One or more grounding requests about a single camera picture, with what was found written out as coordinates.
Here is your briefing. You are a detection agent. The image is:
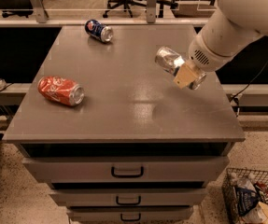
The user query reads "crushed redbull can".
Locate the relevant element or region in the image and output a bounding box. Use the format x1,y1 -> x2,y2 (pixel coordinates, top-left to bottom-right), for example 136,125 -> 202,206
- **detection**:
155,46 -> 206,86

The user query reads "bottom drawer black handle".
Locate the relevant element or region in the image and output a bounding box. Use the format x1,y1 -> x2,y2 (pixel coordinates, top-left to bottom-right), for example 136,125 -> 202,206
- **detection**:
120,214 -> 141,222

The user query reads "top drawer black handle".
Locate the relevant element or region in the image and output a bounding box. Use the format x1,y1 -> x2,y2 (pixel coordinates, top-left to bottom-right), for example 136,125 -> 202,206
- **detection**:
111,166 -> 144,178

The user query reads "grey drawer cabinet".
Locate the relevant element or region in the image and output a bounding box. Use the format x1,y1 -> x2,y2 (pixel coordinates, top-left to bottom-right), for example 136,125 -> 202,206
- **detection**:
5,25 -> 244,224

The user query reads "wire mesh basket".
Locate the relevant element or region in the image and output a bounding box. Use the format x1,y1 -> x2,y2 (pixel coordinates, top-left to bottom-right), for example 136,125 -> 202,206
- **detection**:
222,168 -> 268,224

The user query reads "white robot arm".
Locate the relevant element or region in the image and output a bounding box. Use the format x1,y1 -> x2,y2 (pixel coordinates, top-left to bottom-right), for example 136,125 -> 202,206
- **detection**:
174,0 -> 268,90

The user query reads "black office chair centre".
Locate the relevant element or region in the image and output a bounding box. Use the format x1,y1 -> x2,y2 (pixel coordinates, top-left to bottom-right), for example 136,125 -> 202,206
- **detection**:
103,0 -> 178,23

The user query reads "drawer black handle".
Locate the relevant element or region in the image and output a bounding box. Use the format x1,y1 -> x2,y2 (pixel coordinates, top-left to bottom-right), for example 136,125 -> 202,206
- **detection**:
115,196 -> 141,206
120,214 -> 141,222
111,166 -> 144,178

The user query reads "middle drawer black handle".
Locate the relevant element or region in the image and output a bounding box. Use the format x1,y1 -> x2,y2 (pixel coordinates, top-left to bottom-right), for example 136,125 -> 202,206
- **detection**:
115,196 -> 141,206

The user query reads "blue snack bag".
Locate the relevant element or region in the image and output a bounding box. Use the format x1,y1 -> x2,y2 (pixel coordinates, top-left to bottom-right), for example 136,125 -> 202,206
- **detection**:
235,187 -> 260,217

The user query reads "blue pepsi can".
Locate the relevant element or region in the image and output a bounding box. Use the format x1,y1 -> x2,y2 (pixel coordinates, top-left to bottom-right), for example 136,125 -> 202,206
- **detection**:
84,20 -> 113,43

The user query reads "red coca-cola can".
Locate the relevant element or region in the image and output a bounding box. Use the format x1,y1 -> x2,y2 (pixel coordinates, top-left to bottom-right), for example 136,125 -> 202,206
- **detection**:
37,76 -> 84,106

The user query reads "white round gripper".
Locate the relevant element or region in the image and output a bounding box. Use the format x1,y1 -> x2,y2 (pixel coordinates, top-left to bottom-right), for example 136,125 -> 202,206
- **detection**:
174,33 -> 233,90

